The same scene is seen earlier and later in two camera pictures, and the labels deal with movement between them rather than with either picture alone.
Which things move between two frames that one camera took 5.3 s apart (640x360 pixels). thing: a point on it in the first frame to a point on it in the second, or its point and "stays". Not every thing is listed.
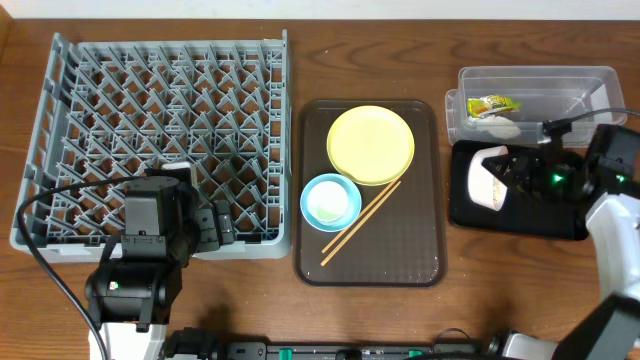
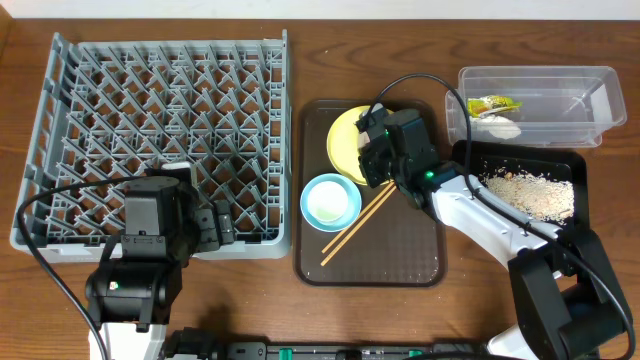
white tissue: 498,126 stays
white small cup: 327,201 stays
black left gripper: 223,229 stays
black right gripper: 523,173 to 373,163
